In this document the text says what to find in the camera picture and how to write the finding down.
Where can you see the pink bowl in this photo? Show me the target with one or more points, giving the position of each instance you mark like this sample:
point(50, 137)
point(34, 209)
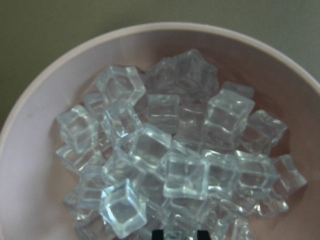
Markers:
point(33, 181)

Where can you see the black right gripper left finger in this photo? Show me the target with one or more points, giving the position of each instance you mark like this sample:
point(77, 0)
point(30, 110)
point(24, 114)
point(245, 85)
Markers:
point(157, 234)

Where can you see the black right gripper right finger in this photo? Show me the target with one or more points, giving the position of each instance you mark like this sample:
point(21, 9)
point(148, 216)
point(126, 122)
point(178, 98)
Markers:
point(203, 235)

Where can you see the clear ice cubes pile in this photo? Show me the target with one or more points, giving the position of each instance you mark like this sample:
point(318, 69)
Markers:
point(172, 149)

